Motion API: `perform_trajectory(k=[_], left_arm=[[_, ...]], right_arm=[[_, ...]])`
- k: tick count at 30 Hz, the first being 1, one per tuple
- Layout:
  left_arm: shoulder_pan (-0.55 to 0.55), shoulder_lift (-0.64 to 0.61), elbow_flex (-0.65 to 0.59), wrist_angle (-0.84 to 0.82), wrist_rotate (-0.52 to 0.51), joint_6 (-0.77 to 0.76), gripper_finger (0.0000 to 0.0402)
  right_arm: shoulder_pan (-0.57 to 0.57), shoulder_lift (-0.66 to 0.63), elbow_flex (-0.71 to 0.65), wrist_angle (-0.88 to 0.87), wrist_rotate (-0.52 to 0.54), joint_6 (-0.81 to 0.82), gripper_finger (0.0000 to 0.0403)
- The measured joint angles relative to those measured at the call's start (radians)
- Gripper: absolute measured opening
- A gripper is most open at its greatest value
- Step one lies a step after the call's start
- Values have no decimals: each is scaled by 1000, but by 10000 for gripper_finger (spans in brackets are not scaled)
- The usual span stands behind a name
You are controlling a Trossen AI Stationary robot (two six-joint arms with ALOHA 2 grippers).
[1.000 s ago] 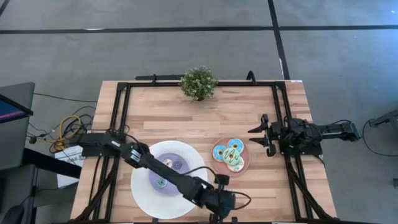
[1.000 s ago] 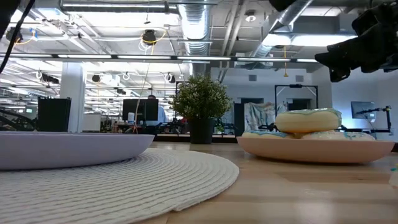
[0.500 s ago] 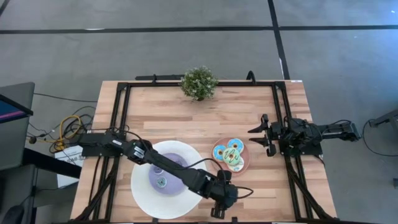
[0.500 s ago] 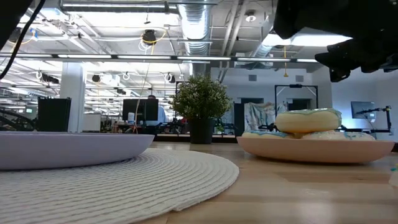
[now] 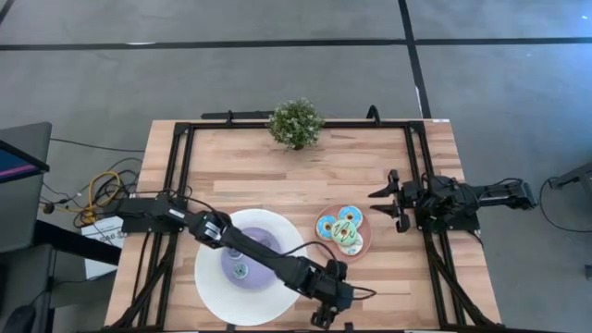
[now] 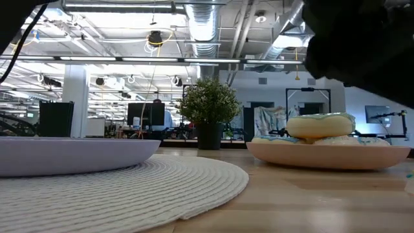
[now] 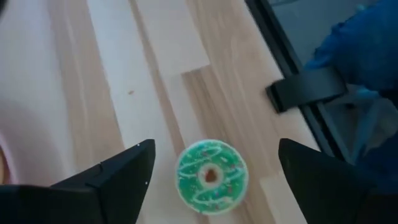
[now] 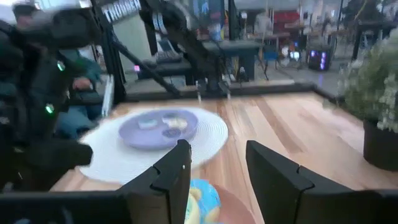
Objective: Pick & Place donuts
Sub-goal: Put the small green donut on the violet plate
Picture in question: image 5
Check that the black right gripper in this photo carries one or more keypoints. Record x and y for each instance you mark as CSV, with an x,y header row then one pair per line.
x,y
411,199

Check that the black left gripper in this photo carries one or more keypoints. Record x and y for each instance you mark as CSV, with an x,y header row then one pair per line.
x,y
335,291

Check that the large blue frosted donut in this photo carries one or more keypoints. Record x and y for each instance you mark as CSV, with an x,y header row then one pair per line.
x,y
321,232
357,212

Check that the large white donut blue drizzle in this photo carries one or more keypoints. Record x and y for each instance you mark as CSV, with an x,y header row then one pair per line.
x,y
353,250

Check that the small light blue donut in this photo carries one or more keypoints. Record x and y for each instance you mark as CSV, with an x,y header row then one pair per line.
x,y
244,275

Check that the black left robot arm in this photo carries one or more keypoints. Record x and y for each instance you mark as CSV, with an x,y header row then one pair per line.
x,y
268,259

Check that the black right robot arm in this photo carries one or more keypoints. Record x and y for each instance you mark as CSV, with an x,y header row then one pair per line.
x,y
490,194

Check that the pink round plate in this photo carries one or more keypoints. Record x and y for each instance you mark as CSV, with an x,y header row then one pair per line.
x,y
367,231

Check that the purple round plate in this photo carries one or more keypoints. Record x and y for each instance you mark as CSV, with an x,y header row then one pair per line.
x,y
259,279

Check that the large white plate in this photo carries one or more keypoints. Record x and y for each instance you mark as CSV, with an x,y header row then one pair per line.
x,y
217,300

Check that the artificial plant in black pot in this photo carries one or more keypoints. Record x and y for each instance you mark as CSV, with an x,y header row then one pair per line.
x,y
296,124

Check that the black bar behind table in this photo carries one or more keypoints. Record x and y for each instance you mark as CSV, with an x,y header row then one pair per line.
x,y
240,114

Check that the black stand leg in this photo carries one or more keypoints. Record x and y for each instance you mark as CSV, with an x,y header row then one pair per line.
x,y
573,176

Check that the white printed cardboard box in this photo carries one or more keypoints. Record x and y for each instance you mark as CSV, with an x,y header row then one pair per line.
x,y
99,236

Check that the grey computer monitor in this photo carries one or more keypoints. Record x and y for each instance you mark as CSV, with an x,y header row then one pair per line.
x,y
23,208

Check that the black aluminium table frame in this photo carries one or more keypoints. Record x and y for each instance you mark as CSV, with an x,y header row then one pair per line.
x,y
370,125

